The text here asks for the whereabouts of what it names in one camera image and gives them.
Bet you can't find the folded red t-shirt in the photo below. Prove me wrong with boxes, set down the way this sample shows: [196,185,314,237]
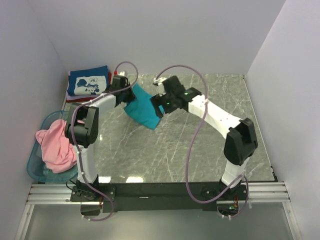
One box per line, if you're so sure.
[65,71,113,103]

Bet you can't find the folded blue printed t-shirt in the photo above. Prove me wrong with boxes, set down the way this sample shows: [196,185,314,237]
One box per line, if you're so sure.
[66,65,109,96]

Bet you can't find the clear blue plastic bin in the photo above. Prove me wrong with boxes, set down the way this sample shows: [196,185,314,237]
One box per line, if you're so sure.
[26,111,78,183]

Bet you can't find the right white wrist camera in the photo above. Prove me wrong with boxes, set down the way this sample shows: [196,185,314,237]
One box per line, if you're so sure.
[153,77,167,86]

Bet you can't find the aluminium rail frame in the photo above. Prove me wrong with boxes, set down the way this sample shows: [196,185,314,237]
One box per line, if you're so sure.
[14,182,303,240]

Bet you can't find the pink t-shirt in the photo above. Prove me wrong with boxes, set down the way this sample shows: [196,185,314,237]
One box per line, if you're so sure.
[35,119,77,174]

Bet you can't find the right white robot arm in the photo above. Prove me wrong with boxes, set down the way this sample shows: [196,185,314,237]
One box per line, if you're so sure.
[150,75,258,200]

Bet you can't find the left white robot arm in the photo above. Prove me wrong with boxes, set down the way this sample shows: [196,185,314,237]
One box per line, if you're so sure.
[64,71,136,201]

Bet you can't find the teal t-shirt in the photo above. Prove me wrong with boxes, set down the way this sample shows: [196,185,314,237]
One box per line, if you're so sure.
[124,84,161,130]

